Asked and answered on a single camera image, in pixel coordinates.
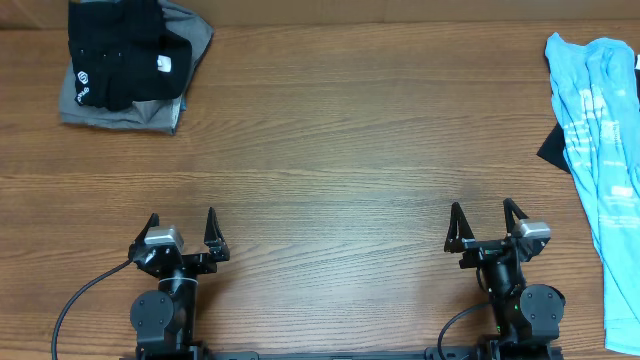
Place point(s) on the black folded garment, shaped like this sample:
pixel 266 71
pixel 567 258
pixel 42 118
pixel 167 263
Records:
pixel 122 52

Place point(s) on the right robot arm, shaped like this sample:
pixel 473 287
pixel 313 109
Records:
pixel 527 316

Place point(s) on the light blue t-shirt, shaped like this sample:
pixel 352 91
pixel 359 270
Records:
pixel 596 104

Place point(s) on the grey folded garment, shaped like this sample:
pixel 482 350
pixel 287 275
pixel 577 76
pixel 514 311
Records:
pixel 155 115

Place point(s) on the black garment at right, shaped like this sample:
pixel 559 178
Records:
pixel 552 149

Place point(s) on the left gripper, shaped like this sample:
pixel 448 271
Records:
pixel 217 248

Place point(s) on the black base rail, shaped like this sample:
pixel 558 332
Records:
pixel 430 353

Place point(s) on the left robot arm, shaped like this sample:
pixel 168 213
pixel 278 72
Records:
pixel 164 318

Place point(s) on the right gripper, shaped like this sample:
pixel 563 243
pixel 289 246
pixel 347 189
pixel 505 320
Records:
pixel 460 237

